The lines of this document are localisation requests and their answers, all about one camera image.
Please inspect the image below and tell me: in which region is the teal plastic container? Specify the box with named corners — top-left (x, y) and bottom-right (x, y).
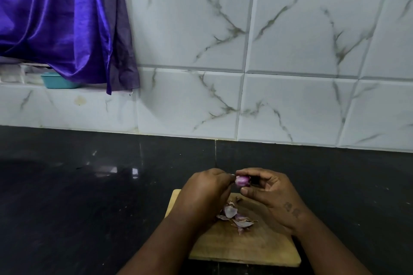
top-left (41, 72), bottom-right (82, 89)

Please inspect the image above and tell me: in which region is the wooden cutting board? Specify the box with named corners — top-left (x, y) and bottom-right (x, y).
top-left (165, 189), bottom-right (302, 267)

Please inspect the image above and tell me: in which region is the person's left forearm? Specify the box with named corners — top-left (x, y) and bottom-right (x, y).
top-left (117, 212), bottom-right (213, 275)

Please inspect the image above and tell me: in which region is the pile of shallot peels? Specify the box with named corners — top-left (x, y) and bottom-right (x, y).
top-left (216, 197), bottom-right (258, 235)

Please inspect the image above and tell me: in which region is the person's left hand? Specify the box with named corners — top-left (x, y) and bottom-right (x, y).
top-left (173, 168), bottom-right (237, 224)

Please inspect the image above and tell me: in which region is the person's right hand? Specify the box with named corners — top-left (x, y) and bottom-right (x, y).
top-left (236, 168), bottom-right (311, 236)

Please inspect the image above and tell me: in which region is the person's right forearm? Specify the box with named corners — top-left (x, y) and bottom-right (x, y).
top-left (290, 209), bottom-right (371, 275)

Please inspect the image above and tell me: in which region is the purple satin curtain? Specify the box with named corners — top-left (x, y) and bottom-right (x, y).
top-left (0, 0), bottom-right (140, 95)

